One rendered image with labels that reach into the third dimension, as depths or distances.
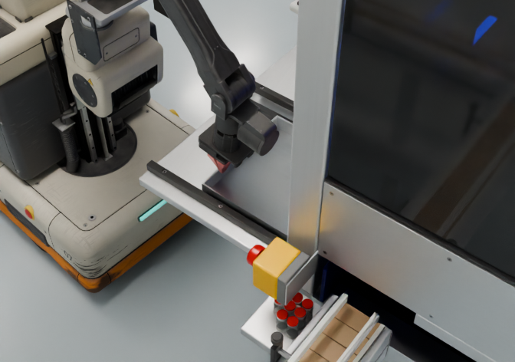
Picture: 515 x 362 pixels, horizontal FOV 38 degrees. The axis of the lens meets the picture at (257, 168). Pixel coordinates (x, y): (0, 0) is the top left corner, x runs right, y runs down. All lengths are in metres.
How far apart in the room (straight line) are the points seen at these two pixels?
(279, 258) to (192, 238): 1.34
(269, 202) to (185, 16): 0.45
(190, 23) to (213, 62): 0.08
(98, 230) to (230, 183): 0.81
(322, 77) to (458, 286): 0.37
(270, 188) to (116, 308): 1.04
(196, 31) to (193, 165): 0.41
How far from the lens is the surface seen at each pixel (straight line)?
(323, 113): 1.07
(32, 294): 2.58
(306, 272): 1.30
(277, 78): 1.83
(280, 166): 1.62
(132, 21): 2.03
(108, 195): 2.40
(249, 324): 1.39
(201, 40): 1.32
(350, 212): 1.17
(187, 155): 1.65
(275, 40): 3.39
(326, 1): 0.96
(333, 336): 1.32
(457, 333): 1.25
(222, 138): 1.45
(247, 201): 1.55
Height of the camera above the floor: 2.07
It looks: 47 degrees down
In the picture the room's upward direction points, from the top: straight up
